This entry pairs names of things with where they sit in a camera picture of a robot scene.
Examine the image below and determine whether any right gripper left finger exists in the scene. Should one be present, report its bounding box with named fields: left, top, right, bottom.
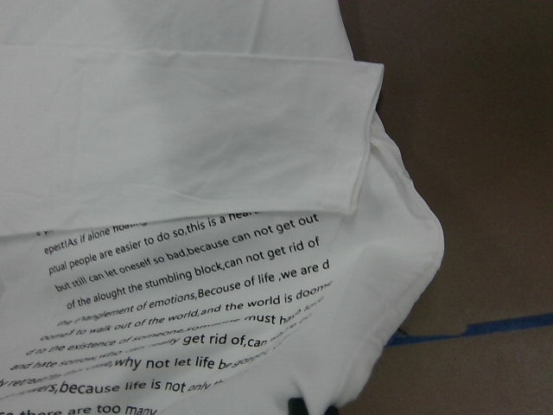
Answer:
left=288, top=398, right=307, bottom=415

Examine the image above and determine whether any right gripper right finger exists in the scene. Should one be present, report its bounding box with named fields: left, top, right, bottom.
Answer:
left=324, top=405, right=340, bottom=415

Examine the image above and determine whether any white long-sleeve printed shirt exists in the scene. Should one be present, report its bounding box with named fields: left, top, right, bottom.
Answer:
left=1, top=1, right=444, bottom=414

